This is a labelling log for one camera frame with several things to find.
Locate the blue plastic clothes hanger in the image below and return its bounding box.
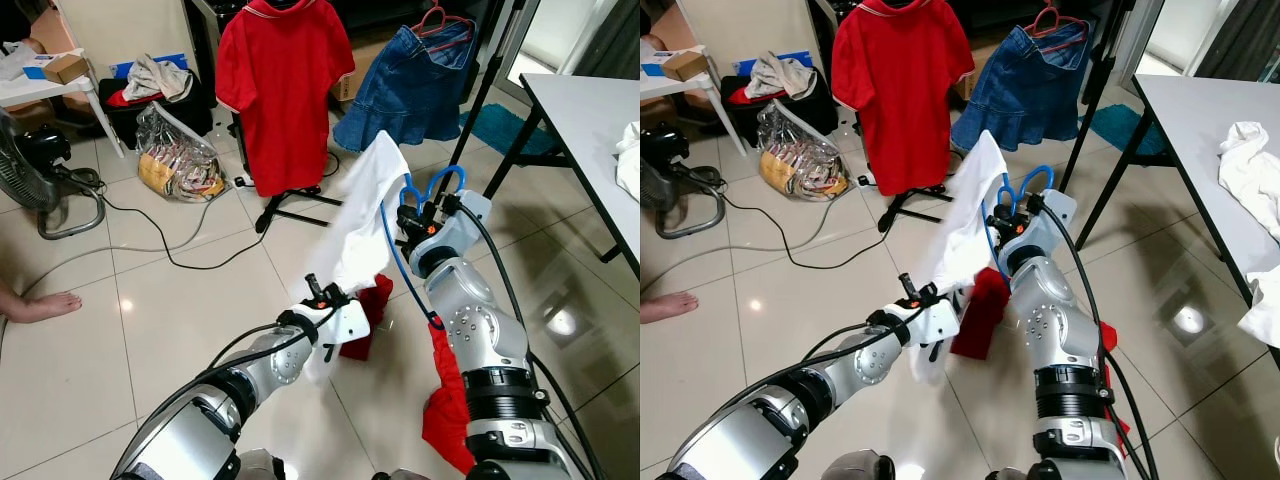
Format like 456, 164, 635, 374
980, 164, 1057, 293
378, 164, 469, 333

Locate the red striped polo shirt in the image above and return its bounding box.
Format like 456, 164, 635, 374
420, 322, 481, 476
1096, 320, 1133, 459

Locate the blue denim garment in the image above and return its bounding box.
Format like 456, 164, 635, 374
332, 20, 477, 153
950, 20, 1094, 153

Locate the teal floor mat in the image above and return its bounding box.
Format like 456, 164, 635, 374
1088, 102, 1146, 156
468, 102, 563, 159

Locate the black clothes rack stand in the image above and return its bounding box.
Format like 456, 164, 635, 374
850, 0, 1141, 236
232, 0, 536, 236

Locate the clear plastic bag with packets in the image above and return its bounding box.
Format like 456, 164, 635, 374
758, 100, 851, 203
135, 100, 231, 203

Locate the white polo shirt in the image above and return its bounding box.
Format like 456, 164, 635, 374
614, 120, 641, 203
1217, 121, 1280, 243

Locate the black storage bag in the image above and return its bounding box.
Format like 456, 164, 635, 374
720, 72, 839, 149
98, 75, 215, 153

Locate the black floor fan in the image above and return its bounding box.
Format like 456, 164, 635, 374
640, 122, 729, 241
0, 105, 107, 241

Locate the person bare foot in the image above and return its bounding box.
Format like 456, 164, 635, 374
640, 290, 701, 325
0, 280, 84, 325

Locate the blue flat box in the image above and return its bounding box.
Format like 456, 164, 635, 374
738, 52, 813, 77
110, 55, 191, 81

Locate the grey beige crumpled cloth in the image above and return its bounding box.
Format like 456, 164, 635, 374
122, 54, 195, 105
745, 52, 819, 101

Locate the small red cloth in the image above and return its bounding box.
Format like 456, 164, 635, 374
104, 88, 163, 109
727, 86, 786, 107

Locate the white button shirt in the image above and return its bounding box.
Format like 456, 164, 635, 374
1238, 268, 1280, 349

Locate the dark grey curtain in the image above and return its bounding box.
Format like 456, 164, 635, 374
1195, 0, 1280, 83
572, 0, 641, 83

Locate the white side table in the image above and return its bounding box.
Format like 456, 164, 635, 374
0, 45, 127, 161
640, 40, 747, 159

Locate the small brown cardboard box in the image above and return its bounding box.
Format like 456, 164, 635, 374
663, 50, 711, 83
42, 52, 92, 85

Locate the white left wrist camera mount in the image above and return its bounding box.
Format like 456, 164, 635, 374
903, 296, 965, 351
315, 296, 372, 347

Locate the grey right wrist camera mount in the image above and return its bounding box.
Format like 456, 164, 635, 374
1024, 188, 1081, 269
438, 188, 495, 269

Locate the black floor power cable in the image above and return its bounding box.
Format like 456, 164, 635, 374
720, 185, 896, 271
95, 185, 271, 273

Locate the grey floor cable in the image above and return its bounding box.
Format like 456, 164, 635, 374
0, 195, 226, 296
640, 195, 846, 291

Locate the red wire clothes hanger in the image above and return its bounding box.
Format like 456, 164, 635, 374
410, 0, 475, 53
1025, 0, 1093, 53

